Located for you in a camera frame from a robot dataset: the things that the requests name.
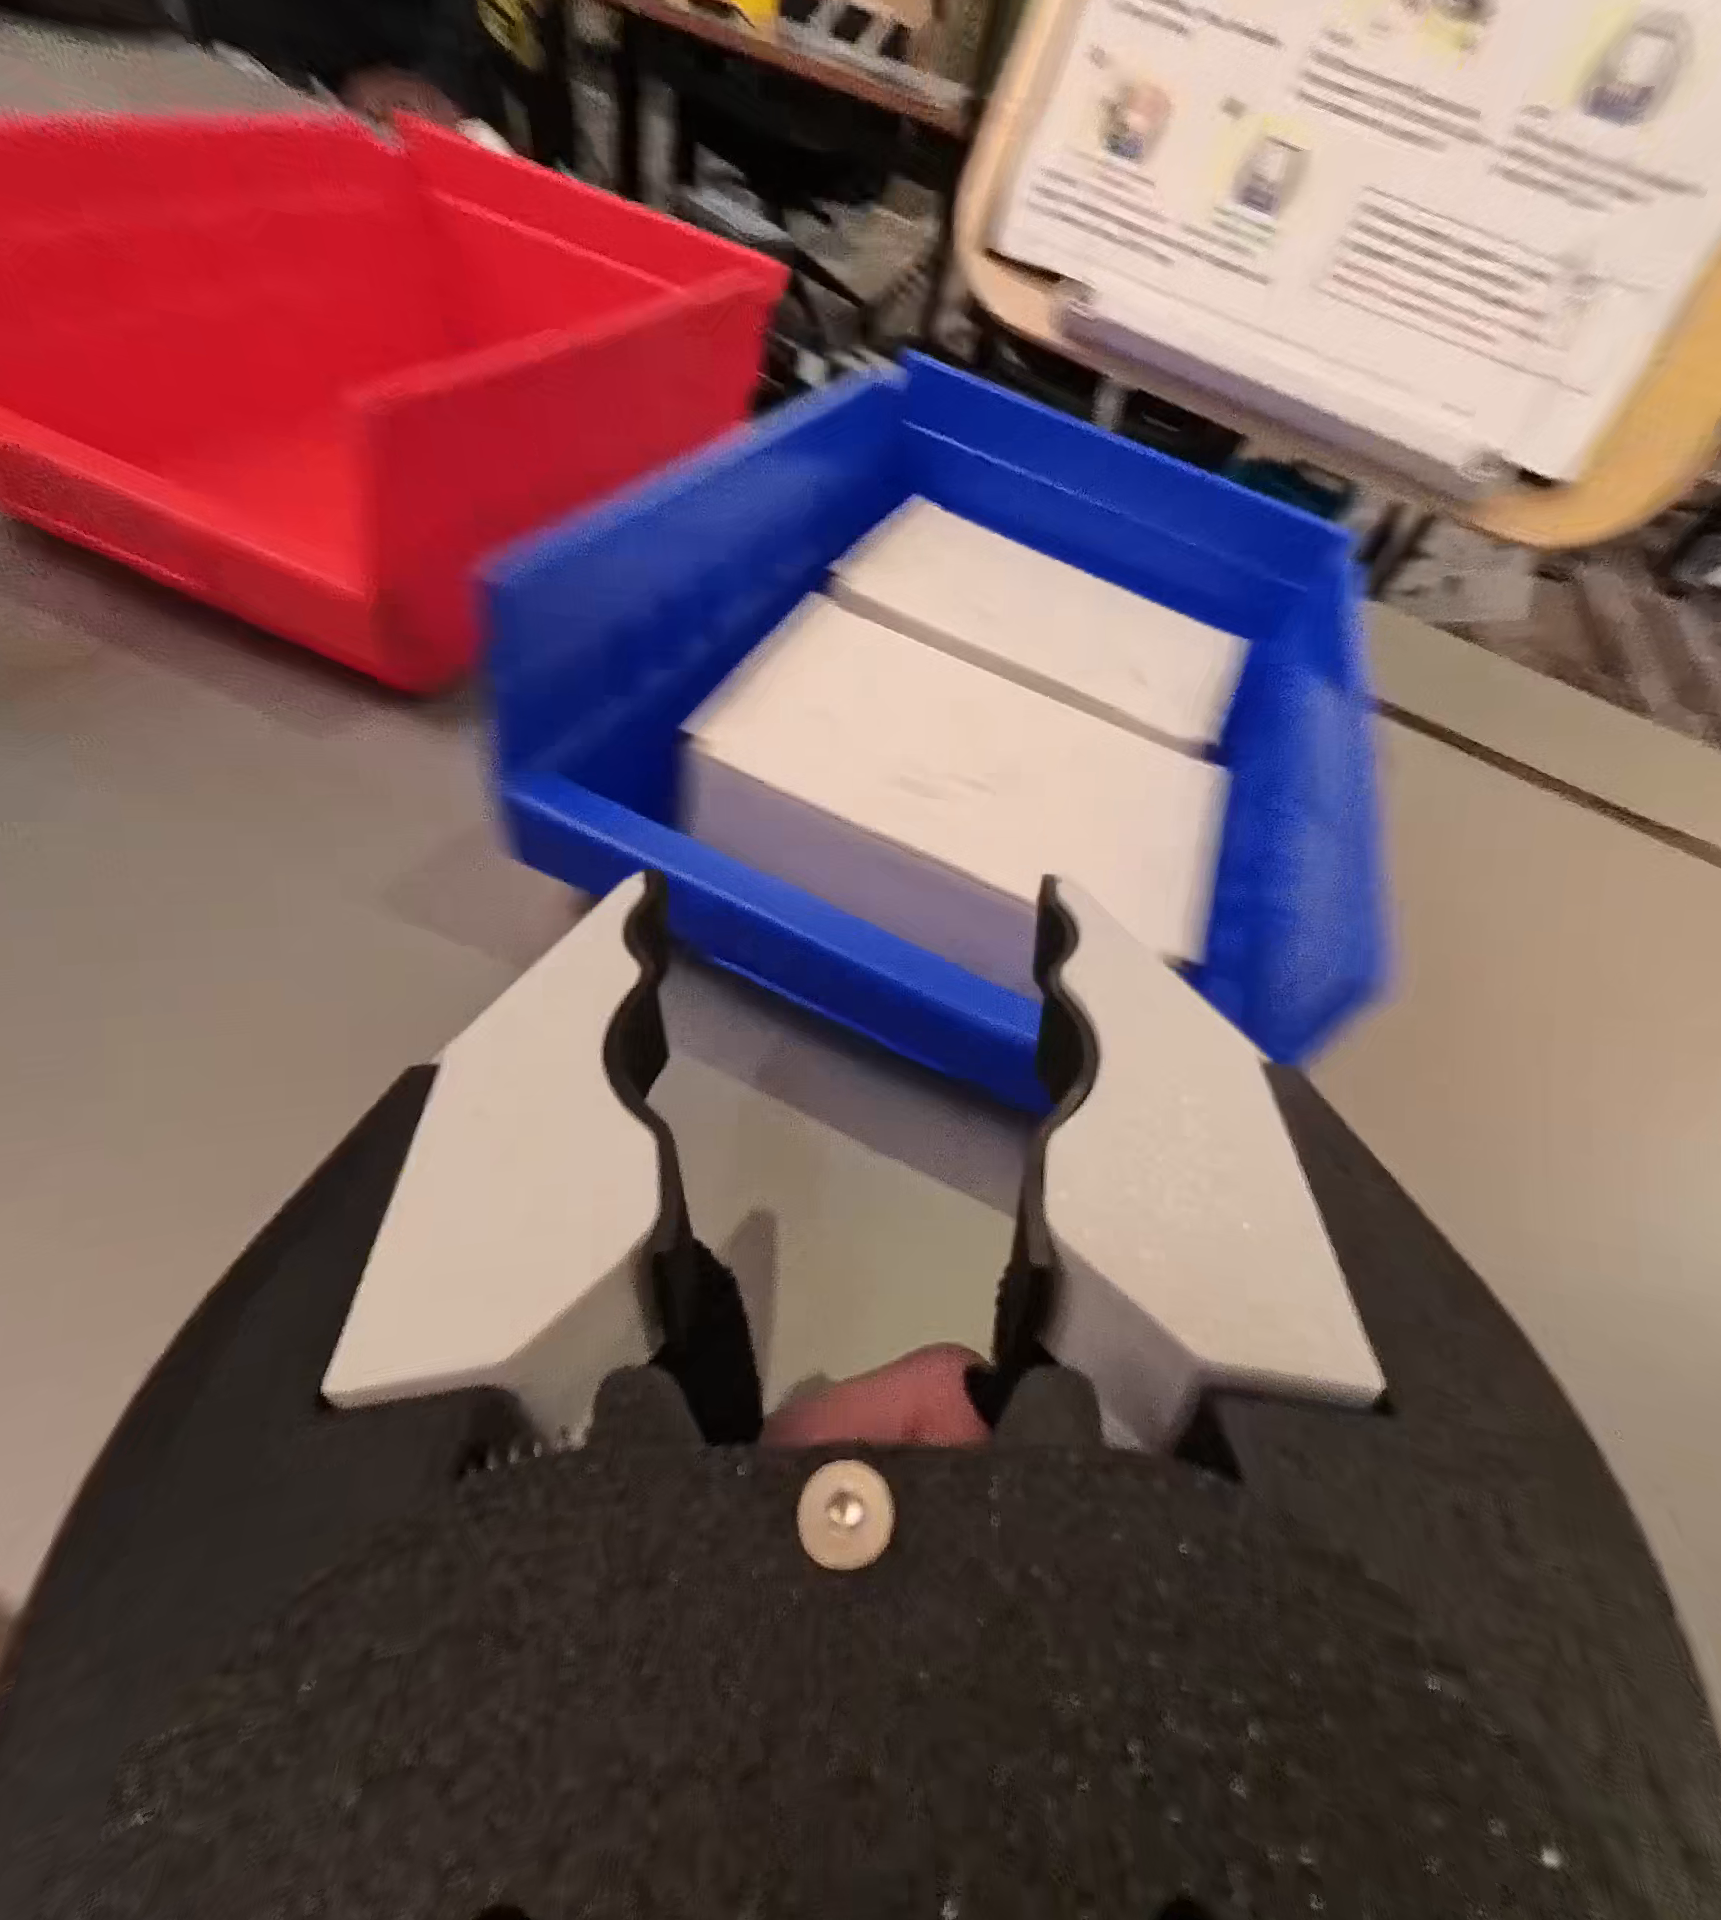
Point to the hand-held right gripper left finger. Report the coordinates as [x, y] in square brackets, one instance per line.
[501, 1201]

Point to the red plastic bin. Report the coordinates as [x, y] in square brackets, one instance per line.
[201, 375]

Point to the grey desk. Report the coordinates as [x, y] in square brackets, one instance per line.
[126, 900]

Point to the person's right hand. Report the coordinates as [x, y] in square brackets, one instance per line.
[891, 1402]

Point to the blue plastic bin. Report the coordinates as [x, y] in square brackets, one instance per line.
[652, 630]

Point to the wooden display board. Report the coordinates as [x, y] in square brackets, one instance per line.
[1669, 450]

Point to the storage shelf rack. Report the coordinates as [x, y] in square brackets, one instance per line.
[802, 61]

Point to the white cardboard mailer box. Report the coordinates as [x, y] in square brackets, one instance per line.
[922, 751]
[1041, 601]

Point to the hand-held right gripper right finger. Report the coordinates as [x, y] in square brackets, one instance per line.
[1205, 1201]

